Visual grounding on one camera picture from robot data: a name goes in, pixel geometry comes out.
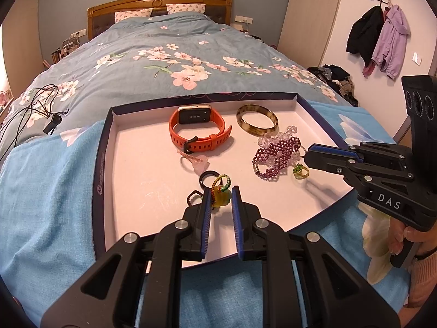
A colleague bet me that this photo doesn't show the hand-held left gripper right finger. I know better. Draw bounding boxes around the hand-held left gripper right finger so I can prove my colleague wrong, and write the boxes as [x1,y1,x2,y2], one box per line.
[231,185,401,328]

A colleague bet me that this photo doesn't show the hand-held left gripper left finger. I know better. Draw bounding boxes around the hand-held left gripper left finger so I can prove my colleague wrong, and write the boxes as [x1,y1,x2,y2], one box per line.
[41,186,214,328]

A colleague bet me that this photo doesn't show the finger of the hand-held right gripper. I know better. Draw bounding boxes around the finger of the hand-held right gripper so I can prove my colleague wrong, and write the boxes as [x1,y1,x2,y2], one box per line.
[303,152,414,186]
[308,143,414,169]

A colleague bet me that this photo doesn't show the beaded ring with yellow charm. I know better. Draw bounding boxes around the beaded ring with yellow charm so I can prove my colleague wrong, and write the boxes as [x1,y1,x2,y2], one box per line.
[211,174,233,210]

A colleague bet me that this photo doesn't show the clear bead bracelet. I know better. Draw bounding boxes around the clear bead bracelet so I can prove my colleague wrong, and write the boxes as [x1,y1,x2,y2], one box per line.
[258,126,299,147]

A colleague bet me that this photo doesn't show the pink flower ring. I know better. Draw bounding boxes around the pink flower ring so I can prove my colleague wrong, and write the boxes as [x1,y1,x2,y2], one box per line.
[176,148,212,173]

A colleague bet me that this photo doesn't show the white tray with dark rim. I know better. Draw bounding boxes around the white tray with dark rim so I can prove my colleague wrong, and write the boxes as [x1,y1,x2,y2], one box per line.
[92,92,357,270]

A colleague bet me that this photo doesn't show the person's right forearm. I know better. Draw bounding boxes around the person's right forearm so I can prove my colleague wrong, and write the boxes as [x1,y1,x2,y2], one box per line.
[406,249,437,310]

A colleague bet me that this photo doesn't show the person's right hand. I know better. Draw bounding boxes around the person's right hand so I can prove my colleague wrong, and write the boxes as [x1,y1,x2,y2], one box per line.
[387,217,437,258]

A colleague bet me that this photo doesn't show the pile of dark clothes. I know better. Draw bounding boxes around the pile of dark clothes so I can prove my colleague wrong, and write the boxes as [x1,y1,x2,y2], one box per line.
[307,64,359,106]

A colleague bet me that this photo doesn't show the tortoiseshell bangle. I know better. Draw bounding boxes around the tortoiseshell bangle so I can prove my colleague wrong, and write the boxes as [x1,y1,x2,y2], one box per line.
[236,104,279,136]

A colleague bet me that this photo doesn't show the orange smartwatch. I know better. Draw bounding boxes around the orange smartwatch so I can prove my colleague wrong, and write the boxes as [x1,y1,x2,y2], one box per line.
[169,104,234,154]

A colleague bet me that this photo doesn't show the blue floral quilt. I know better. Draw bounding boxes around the blue floral quilt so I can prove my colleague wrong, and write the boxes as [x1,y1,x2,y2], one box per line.
[0,12,349,165]

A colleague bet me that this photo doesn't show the black jacket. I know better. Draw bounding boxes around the black jacket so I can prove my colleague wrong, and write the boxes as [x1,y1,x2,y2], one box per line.
[346,5,385,67]

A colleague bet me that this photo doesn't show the purple jacket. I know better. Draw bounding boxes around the purple jacket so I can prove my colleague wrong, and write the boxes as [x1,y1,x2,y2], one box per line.
[371,5,411,80]

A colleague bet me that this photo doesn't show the blue flower blanket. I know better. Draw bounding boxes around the blue flower blanket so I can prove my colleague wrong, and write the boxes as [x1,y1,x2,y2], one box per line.
[0,99,410,328]

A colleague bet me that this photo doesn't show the small black device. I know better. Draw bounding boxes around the small black device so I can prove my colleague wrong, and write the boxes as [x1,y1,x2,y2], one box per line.
[43,114,63,135]

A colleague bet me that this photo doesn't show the white patterned pillow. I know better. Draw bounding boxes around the white patterned pillow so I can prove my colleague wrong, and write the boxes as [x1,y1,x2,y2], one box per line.
[115,8,153,23]
[166,3,206,15]

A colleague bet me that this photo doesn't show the cluttered bedside items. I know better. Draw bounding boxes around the cluttered bedside items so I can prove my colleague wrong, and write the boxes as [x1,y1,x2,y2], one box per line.
[51,37,86,64]

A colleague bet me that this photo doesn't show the wooden headboard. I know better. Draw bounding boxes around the wooden headboard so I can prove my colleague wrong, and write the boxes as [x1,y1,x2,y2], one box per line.
[87,0,234,42]

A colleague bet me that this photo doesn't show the brown bead ring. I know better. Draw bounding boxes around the brown bead ring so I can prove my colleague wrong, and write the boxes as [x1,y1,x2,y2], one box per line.
[186,189,205,207]

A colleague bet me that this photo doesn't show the black ring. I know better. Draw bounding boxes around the black ring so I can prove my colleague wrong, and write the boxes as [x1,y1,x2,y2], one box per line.
[199,171,219,189]

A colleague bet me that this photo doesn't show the maroon beaded bracelet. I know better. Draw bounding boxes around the maroon beaded bracelet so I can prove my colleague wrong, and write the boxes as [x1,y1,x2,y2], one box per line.
[253,137,303,180]

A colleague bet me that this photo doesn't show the black cables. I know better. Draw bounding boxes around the black cables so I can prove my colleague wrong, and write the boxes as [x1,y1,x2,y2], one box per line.
[0,84,70,161]

